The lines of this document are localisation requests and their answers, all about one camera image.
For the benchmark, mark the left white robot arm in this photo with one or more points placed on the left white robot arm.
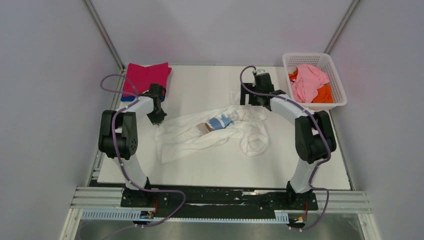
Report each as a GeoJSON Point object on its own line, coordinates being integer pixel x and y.
{"type": "Point", "coordinates": [118, 135]}

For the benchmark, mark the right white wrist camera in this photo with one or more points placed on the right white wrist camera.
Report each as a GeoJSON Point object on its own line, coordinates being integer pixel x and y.
{"type": "Point", "coordinates": [258, 71]}

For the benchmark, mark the folded magenta t shirt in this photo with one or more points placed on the folded magenta t shirt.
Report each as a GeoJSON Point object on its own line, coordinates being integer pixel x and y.
{"type": "Point", "coordinates": [143, 76]}

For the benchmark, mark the white printed t shirt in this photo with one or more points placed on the white printed t shirt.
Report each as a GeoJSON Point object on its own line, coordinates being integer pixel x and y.
{"type": "Point", "coordinates": [184, 135]}

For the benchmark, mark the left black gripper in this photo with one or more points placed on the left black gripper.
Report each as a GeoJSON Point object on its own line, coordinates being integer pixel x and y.
{"type": "Point", "coordinates": [156, 121]}

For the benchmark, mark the white slotted cable duct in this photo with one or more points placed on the white slotted cable duct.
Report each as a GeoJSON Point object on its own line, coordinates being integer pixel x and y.
{"type": "Point", "coordinates": [143, 216]}

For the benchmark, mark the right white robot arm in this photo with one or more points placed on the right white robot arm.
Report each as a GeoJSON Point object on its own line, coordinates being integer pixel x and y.
{"type": "Point", "coordinates": [313, 132]}

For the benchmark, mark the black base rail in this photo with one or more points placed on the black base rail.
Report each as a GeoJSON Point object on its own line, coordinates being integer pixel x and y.
{"type": "Point", "coordinates": [217, 202]}

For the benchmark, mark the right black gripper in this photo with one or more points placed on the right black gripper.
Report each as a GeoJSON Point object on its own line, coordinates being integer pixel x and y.
{"type": "Point", "coordinates": [243, 93]}

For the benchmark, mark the orange t shirt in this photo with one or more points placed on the orange t shirt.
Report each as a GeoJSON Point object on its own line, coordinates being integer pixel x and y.
{"type": "Point", "coordinates": [322, 95]}

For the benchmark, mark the pink t shirt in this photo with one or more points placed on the pink t shirt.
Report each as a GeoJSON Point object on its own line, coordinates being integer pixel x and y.
{"type": "Point", "coordinates": [311, 75]}

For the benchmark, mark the white plastic basket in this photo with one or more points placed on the white plastic basket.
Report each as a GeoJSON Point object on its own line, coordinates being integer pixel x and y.
{"type": "Point", "coordinates": [325, 63]}

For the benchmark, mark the folded blue t shirt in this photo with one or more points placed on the folded blue t shirt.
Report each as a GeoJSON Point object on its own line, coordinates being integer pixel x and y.
{"type": "Point", "coordinates": [132, 98]}

